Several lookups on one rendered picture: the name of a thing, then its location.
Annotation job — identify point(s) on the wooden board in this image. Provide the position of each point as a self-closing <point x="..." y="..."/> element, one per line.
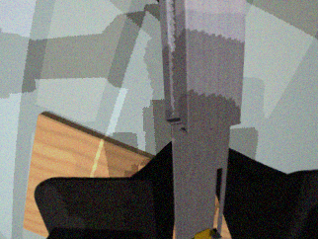
<point x="65" y="149"/>

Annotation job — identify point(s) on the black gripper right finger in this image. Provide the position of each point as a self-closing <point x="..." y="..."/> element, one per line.
<point x="264" y="203"/>

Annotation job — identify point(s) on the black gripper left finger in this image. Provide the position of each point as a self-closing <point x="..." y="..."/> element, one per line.
<point x="143" y="202"/>

